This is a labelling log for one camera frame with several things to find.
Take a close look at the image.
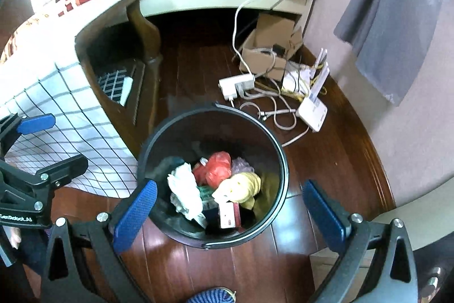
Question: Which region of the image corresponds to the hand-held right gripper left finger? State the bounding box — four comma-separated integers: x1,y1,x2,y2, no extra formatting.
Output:
40,178,158,303

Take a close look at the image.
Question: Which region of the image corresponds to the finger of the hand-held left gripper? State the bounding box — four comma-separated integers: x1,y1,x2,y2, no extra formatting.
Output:
0,112,56,162
0,153,89,206

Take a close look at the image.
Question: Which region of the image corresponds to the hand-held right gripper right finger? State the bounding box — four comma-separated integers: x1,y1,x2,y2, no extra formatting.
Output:
302,179,420,303

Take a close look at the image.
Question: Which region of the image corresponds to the black plastic bin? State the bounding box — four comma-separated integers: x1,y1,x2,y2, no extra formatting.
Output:
136,102,289,251

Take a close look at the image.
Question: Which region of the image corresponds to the yellow cloth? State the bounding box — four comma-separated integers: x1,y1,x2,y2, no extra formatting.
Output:
232,172,262,210

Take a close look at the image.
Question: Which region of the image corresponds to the red and white carton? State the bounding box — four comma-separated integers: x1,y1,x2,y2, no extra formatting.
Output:
218,202,244,230

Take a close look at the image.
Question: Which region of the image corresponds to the red plastic bag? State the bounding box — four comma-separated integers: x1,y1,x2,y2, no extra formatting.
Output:
192,151,233,188

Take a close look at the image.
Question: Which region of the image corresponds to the clear plastic bag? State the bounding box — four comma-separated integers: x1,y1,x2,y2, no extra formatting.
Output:
230,157,255,176

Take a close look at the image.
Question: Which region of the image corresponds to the person's left hand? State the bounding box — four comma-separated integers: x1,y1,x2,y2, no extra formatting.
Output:
9,228,22,250

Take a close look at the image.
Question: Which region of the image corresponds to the white checkered tablecloth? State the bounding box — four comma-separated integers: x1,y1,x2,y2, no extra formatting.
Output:
0,61,140,199

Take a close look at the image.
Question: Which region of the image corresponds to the white router with antennas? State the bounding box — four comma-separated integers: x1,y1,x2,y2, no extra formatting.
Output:
296,47,331,132

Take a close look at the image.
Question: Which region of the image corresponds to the blue knitted slipper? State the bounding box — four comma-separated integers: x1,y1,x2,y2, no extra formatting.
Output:
187,286,237,303

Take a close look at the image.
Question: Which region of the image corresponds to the dark wooden table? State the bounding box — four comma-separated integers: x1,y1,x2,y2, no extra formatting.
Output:
76,0,164,162

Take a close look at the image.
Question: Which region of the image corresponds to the small white device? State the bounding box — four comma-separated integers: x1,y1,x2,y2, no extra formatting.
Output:
282,62,313,95

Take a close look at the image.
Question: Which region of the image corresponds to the white power strip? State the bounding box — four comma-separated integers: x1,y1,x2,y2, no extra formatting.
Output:
219,73,257,102

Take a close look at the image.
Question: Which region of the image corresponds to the open cardboard box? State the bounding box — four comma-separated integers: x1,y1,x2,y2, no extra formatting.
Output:
239,12,304,82

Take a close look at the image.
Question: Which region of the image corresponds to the grey curtain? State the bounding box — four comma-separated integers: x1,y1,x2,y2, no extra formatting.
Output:
333,0,446,107

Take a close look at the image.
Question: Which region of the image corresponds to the white coiled cable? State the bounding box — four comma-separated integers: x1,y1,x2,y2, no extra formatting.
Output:
239,93,310,148

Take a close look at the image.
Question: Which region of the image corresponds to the yellow cable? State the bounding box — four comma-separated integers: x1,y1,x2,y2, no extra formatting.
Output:
255,61,327,102

